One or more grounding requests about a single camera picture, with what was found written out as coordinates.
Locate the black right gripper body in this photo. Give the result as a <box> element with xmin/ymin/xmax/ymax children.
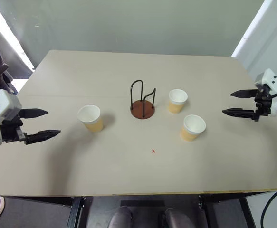
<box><xmin>253</xmin><ymin>88</ymin><xmax>273</xmax><ymax>122</ymax></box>

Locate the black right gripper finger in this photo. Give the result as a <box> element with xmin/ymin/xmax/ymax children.
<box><xmin>230</xmin><ymin>89</ymin><xmax>258</xmax><ymax>99</ymax></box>
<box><xmin>221</xmin><ymin>107</ymin><xmax>257</xmax><ymax>120</ymax></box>

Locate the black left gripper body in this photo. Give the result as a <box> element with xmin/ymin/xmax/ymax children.
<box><xmin>0</xmin><ymin>113</ymin><xmax>27</xmax><ymax>144</ymax></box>

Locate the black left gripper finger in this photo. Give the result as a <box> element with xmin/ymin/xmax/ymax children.
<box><xmin>23</xmin><ymin>129</ymin><xmax>61</xmax><ymax>145</ymax></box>
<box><xmin>19</xmin><ymin>108</ymin><xmax>49</xmax><ymax>119</ymax></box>

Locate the white and tan paper cup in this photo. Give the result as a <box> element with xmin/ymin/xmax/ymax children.
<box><xmin>168</xmin><ymin>89</ymin><xmax>189</xmax><ymax>114</ymax></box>
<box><xmin>180</xmin><ymin>114</ymin><xmax>207</xmax><ymax>143</ymax></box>
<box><xmin>77</xmin><ymin>104</ymin><xmax>104</xmax><ymax>133</ymax></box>

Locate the black metal table leg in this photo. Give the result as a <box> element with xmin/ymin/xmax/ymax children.
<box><xmin>66</xmin><ymin>196</ymin><xmax>86</xmax><ymax>228</ymax></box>

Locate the dark rounded shape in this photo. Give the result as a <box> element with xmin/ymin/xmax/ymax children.
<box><xmin>107</xmin><ymin>206</ymin><xmax>134</xmax><ymax>228</ymax></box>

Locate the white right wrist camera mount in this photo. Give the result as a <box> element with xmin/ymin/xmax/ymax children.
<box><xmin>254</xmin><ymin>68</ymin><xmax>277</xmax><ymax>117</ymax></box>

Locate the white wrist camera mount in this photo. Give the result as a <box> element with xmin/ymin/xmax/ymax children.
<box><xmin>0</xmin><ymin>88</ymin><xmax>23</xmax><ymax>147</ymax></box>
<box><xmin>254</xmin><ymin>68</ymin><xmax>277</xmax><ymax>117</ymax></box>

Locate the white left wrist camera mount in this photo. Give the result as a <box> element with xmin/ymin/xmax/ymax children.
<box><xmin>0</xmin><ymin>88</ymin><xmax>23</xmax><ymax>147</ymax></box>

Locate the brown wire cup holder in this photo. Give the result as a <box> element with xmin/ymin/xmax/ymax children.
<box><xmin>129</xmin><ymin>80</ymin><xmax>157</xmax><ymax>119</ymax></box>

